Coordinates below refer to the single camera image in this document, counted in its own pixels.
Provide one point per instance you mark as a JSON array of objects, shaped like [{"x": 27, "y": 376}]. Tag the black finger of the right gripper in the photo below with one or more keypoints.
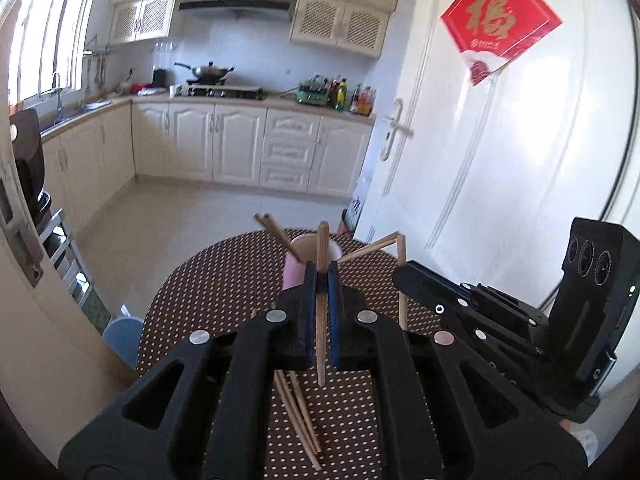
[{"x": 505, "y": 331}]

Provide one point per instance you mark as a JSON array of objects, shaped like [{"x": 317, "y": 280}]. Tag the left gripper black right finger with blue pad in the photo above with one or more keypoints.
[{"x": 441, "y": 410}]

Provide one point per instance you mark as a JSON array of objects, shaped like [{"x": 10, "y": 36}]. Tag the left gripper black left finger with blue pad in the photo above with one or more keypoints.
[{"x": 202, "y": 412}]

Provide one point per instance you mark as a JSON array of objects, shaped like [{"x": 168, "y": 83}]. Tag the wooden chopstick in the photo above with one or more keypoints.
[
  {"x": 321, "y": 301},
  {"x": 304, "y": 410},
  {"x": 271, "y": 227},
  {"x": 402, "y": 297},
  {"x": 383, "y": 242},
  {"x": 293, "y": 415}
]

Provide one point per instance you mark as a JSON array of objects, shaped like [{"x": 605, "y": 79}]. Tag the lower kitchen cabinets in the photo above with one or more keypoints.
[{"x": 90, "y": 157}]

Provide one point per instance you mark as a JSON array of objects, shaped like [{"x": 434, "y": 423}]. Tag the kitchen faucet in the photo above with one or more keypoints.
[{"x": 57, "y": 90}]

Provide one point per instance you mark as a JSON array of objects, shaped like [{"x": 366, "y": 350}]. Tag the blue stool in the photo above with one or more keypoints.
[{"x": 123, "y": 337}]

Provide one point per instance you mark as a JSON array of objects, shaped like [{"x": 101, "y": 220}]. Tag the brown polka dot tablecloth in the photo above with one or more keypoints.
[{"x": 217, "y": 290}]

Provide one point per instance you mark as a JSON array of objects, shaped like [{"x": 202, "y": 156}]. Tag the wooden chopstick in cup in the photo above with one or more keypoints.
[
  {"x": 402, "y": 297},
  {"x": 383, "y": 242},
  {"x": 271, "y": 227}
]

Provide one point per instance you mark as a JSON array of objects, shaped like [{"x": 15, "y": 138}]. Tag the white door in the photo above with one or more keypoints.
[{"x": 486, "y": 189}]

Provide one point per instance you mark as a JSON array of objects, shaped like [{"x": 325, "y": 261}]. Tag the pink utensil cup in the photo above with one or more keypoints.
[{"x": 294, "y": 271}]

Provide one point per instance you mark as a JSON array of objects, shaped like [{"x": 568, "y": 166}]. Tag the red sauce bottle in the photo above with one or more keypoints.
[{"x": 366, "y": 101}]

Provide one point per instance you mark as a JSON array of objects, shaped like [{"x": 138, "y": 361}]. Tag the red fu door decoration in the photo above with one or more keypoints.
[{"x": 492, "y": 33}]

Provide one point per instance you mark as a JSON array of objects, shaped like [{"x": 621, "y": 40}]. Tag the green bottle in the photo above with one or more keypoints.
[{"x": 341, "y": 95}]

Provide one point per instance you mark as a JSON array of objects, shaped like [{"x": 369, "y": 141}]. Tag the green electric cooker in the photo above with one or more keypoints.
[{"x": 314, "y": 91}]

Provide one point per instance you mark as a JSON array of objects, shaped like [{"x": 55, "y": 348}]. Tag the gas stove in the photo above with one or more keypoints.
[{"x": 219, "y": 91}]

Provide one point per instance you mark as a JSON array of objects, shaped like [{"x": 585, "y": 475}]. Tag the black appliance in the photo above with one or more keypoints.
[{"x": 29, "y": 161}]

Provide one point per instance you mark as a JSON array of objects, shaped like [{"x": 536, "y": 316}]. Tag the black wok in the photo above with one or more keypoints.
[{"x": 209, "y": 73}]

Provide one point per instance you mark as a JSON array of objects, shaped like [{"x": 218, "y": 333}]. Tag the range hood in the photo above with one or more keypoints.
[{"x": 265, "y": 10}]

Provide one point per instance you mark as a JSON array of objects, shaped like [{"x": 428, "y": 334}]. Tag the silver door handle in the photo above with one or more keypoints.
[{"x": 397, "y": 132}]

